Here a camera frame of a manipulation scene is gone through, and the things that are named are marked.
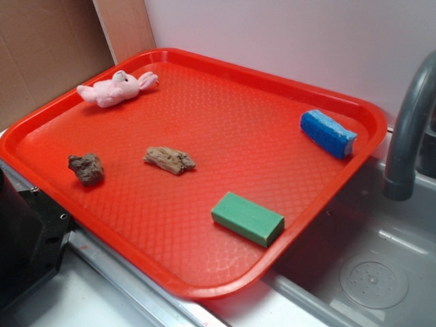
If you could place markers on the green rectangular block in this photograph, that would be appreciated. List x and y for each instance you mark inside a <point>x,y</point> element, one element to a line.
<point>248,219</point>

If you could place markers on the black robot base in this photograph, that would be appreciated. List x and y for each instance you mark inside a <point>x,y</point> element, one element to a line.
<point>34,232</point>

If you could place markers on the red plastic tray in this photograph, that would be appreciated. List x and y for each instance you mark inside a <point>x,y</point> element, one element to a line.
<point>242,129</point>

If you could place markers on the brown wood piece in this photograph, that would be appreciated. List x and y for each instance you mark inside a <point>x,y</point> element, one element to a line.
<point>171,160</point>

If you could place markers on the pink plush bunny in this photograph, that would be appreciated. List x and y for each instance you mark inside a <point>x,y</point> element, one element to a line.
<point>121,87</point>

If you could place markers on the blue sponge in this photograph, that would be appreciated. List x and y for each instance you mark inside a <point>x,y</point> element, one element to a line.
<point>328,134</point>

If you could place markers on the dark brown rock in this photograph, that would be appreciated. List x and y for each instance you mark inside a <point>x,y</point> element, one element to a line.
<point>88,169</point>

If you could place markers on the grey faucet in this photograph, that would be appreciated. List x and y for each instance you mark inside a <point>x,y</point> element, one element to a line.
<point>412,147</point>

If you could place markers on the grey plastic sink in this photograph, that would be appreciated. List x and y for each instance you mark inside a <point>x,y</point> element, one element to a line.
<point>364,261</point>

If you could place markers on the brown cardboard panel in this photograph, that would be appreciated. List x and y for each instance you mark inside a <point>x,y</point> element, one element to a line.
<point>49,47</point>

